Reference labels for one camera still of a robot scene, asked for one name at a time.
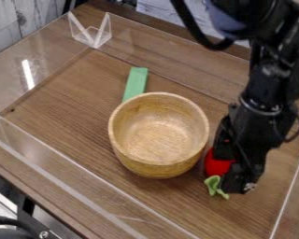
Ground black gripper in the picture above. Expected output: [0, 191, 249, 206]
[213, 96, 299, 194]

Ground red plush fruit green stem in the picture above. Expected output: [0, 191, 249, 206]
[202, 148, 233, 200]

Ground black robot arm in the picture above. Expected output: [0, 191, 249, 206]
[205, 0, 299, 193]

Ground wooden bowl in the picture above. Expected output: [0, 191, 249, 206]
[107, 92, 210, 178]

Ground green rectangular block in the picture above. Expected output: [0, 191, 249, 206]
[121, 67, 148, 101]

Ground clear acrylic tray walls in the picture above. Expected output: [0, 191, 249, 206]
[0, 17, 299, 239]

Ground black metal table bracket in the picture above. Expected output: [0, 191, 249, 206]
[17, 197, 77, 239]

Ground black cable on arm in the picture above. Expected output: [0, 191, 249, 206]
[168, 0, 236, 51]

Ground black cable bottom left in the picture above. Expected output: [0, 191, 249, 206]
[0, 215, 27, 239]

